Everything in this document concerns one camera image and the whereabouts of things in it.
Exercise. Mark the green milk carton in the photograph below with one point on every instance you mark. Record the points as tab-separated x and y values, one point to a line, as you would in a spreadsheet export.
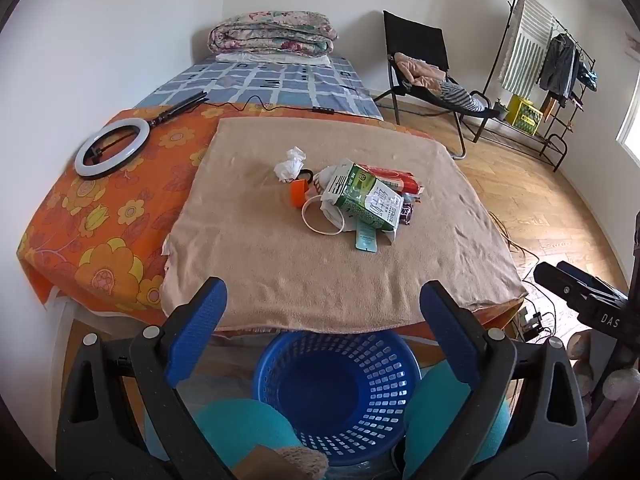
360	195

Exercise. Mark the dark snack wrapper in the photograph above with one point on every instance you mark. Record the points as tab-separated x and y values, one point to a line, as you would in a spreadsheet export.
406	212

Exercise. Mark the orange floral bed sheet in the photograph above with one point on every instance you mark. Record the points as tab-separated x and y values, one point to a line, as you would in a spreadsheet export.
100	220

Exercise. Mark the black power adapter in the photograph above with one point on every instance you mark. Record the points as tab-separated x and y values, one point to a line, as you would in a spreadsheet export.
535	322

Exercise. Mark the beige towel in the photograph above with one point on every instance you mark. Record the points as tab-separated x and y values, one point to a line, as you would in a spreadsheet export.
280	250

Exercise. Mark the black folded tripod stand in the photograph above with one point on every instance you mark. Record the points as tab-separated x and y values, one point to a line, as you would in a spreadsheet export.
180	106

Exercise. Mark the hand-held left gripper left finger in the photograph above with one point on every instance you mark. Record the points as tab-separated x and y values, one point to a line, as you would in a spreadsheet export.
196	330

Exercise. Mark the person's right forearm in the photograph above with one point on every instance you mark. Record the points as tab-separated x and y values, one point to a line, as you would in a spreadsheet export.
610	422

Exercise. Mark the white tissue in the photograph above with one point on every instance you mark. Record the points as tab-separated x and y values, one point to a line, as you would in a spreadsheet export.
290	165

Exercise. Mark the blue plastic basket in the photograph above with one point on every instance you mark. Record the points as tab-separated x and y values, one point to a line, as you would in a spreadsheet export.
330	400

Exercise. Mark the teal paper tag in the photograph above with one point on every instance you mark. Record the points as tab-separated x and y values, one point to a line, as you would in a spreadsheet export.
365	239

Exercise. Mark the white bed frame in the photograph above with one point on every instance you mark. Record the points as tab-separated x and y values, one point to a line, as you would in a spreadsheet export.
62	340

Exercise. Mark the red cardboard box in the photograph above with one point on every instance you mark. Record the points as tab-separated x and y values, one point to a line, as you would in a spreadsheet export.
395	177

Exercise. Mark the green striped towel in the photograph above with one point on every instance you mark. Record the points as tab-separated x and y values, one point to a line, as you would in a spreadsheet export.
525	45

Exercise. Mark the blue checkered bed sheet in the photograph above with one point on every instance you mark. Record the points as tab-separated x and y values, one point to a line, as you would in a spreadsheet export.
280	85

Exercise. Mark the white plastic wrapper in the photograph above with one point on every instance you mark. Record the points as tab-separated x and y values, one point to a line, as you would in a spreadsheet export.
331	212

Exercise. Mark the person's right hand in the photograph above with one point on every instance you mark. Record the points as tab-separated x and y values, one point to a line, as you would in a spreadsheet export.
620	387

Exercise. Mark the tan knitted cloth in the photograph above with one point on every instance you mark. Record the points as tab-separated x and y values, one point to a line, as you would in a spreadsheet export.
300	462

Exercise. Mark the pink cloth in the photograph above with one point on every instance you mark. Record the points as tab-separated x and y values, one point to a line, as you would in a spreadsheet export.
420	70

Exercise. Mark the striped cloth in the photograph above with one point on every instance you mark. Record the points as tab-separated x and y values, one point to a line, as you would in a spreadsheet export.
462	97

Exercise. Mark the yellow crate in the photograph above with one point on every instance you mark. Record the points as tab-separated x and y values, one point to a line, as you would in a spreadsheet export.
525	115

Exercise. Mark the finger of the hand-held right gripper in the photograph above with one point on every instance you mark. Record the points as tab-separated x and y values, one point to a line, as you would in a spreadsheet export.
595	280
560	285

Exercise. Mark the orange plastic piece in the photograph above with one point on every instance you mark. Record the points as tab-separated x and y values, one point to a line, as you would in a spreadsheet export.
298	192

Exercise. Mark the folded floral quilt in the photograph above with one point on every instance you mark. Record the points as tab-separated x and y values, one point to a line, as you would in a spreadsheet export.
270	35

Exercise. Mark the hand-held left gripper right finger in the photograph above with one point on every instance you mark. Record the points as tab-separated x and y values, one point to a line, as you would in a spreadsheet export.
445	330

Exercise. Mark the dark grey jacket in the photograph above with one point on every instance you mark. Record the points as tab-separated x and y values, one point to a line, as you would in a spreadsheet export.
557	70

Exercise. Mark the teal garment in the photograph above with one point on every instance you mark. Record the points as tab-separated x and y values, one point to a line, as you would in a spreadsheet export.
587	77

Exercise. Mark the black metal clothes rack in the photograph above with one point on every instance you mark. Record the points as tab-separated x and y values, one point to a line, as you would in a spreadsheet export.
505	132

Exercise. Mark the black folding chair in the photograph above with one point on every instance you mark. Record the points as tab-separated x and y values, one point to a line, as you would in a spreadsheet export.
415	35

